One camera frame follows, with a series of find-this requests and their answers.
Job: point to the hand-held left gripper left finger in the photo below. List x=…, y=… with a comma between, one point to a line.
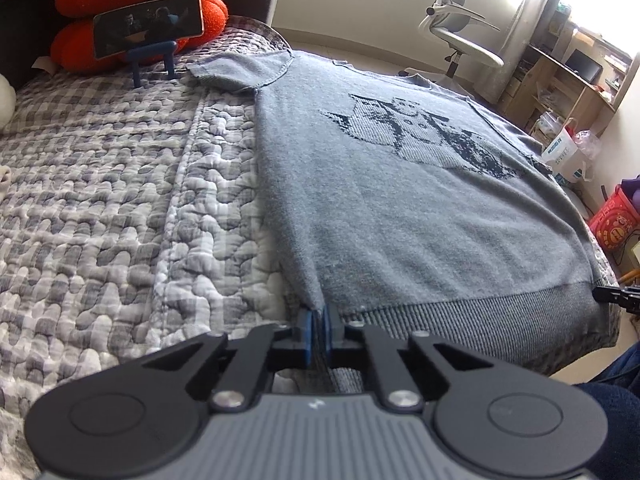
x=306, y=336

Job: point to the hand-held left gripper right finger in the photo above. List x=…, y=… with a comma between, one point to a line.
x=328, y=332

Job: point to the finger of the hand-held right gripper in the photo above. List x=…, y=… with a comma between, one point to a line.
x=617, y=296

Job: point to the grey knit sweater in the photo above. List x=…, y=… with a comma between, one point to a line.
x=380, y=210

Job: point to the red box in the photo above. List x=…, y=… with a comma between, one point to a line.
x=615, y=225

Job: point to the person's dark blue clothing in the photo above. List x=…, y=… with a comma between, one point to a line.
x=615, y=410

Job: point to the clear plastic bag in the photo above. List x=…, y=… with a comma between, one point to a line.
x=587, y=142

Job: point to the wooden desk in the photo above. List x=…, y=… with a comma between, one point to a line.
x=550, y=75

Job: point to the black monitor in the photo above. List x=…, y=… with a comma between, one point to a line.
x=584, y=66

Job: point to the grey checked quilted blanket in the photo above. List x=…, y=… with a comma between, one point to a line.
x=100, y=185

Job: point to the white office chair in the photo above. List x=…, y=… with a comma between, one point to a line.
x=475, y=52

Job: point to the beige curtain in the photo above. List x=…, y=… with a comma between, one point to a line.
x=535, y=20

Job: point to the blue phone stand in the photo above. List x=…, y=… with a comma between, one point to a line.
x=150, y=54

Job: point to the smartphone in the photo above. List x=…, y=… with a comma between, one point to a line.
x=150, y=25

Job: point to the white plush toy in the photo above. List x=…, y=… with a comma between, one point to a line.
x=6, y=102

